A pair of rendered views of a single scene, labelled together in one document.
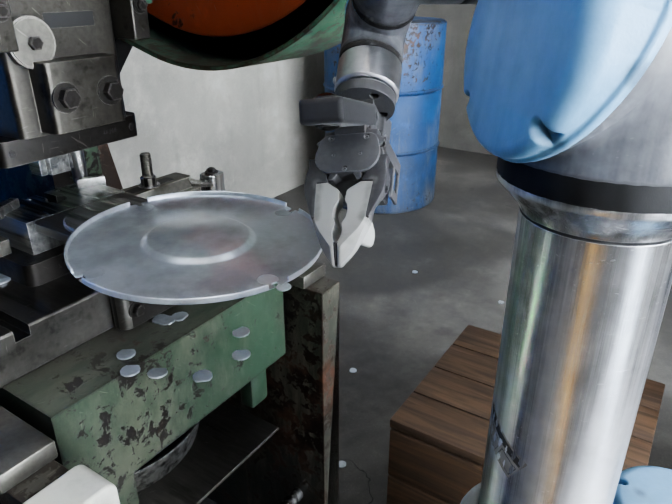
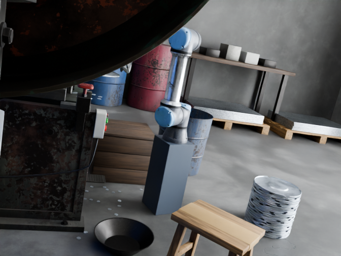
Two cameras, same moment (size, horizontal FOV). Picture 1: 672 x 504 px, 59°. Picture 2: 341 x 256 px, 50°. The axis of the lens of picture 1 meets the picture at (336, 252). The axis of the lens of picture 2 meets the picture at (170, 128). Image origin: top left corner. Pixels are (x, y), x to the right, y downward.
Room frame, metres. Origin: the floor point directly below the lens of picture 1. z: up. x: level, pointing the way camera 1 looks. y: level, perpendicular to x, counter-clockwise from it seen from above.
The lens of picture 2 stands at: (-0.99, 1.38, 1.06)
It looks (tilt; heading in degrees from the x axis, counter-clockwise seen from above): 14 degrees down; 310
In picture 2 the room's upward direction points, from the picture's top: 11 degrees clockwise
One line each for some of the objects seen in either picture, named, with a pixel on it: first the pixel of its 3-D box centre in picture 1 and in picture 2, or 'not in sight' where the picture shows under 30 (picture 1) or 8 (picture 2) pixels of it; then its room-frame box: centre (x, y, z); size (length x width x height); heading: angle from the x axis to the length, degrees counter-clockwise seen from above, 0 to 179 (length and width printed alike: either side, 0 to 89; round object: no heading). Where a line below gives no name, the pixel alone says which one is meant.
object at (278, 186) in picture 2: not in sight; (277, 186); (-0.17, -0.74, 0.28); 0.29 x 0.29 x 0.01
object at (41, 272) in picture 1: (62, 237); not in sight; (0.78, 0.39, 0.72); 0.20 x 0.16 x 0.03; 147
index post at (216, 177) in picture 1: (213, 198); not in sight; (0.86, 0.19, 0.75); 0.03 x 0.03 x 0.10; 57
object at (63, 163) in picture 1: (52, 157); not in sight; (0.77, 0.38, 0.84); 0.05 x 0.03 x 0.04; 147
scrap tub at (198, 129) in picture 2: not in sight; (181, 139); (0.78, -0.92, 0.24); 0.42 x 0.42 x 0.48
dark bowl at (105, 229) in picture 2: not in sight; (123, 238); (0.14, 0.20, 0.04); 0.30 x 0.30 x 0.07
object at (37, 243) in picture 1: (61, 214); not in sight; (0.78, 0.39, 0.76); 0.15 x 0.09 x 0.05; 147
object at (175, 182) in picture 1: (153, 183); not in sight; (0.92, 0.30, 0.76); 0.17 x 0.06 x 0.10; 147
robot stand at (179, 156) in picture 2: not in sight; (167, 173); (0.34, -0.28, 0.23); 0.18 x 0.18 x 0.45; 74
